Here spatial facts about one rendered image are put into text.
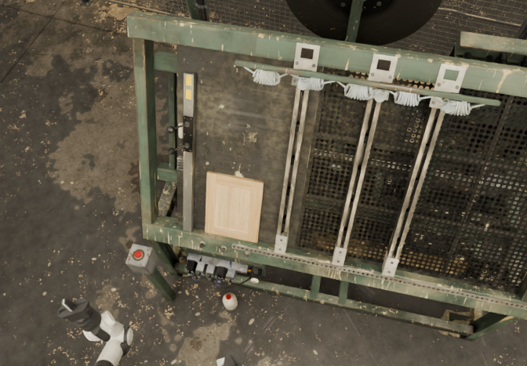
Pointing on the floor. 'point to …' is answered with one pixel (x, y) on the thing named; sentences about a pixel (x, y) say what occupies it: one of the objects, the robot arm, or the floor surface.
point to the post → (162, 285)
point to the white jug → (230, 301)
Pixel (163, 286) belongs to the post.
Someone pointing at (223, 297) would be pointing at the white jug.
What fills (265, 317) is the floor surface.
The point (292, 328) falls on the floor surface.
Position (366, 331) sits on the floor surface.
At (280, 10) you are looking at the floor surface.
